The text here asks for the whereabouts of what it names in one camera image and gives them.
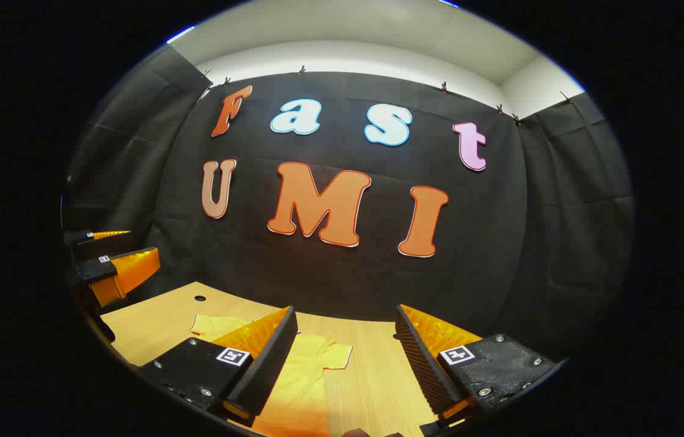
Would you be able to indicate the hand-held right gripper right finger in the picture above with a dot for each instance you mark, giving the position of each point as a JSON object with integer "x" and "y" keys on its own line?
{"x": 426, "y": 370}

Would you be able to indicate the orange T-shirt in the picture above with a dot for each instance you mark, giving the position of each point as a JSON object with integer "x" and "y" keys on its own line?
{"x": 305, "y": 388}

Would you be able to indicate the black backdrop cloth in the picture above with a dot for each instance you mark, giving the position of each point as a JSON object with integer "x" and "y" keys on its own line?
{"x": 329, "y": 279}

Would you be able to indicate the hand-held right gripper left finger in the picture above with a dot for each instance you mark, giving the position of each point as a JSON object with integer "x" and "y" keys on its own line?
{"x": 269, "y": 370}

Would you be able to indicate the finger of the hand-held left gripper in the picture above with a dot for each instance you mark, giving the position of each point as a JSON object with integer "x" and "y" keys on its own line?
{"x": 93, "y": 270}
{"x": 105, "y": 246}

